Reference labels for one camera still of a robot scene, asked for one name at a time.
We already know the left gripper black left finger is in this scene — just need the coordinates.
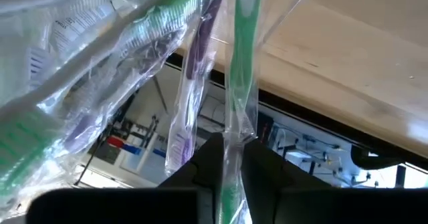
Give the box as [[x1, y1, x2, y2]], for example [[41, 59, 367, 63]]
[[158, 132, 225, 224]]

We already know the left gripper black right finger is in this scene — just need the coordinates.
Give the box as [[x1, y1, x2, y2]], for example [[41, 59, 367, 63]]
[[242, 138, 332, 224]]

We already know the purple toothbrush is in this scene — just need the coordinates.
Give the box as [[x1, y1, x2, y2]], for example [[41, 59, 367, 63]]
[[63, 33, 175, 151], [165, 0, 228, 178]]

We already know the green toothbrush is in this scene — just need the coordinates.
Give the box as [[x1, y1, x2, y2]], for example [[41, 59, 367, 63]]
[[215, 0, 265, 224], [0, 0, 235, 198]]

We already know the white wipes canister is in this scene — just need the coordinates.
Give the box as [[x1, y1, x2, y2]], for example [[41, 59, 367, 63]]
[[43, 0, 134, 56]]

